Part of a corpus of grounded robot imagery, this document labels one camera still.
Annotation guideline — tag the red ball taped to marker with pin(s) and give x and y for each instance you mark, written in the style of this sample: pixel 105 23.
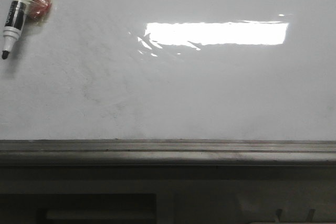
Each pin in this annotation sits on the red ball taped to marker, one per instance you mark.
pixel 39 9

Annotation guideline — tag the white whiteboard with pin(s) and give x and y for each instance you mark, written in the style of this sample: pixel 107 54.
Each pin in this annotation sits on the white whiteboard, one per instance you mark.
pixel 173 69

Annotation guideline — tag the black white whiteboard marker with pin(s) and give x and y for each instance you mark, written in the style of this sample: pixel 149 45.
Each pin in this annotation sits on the black white whiteboard marker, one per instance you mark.
pixel 14 25

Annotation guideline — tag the grey aluminium marker tray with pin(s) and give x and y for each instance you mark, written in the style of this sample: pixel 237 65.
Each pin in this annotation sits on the grey aluminium marker tray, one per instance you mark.
pixel 166 152

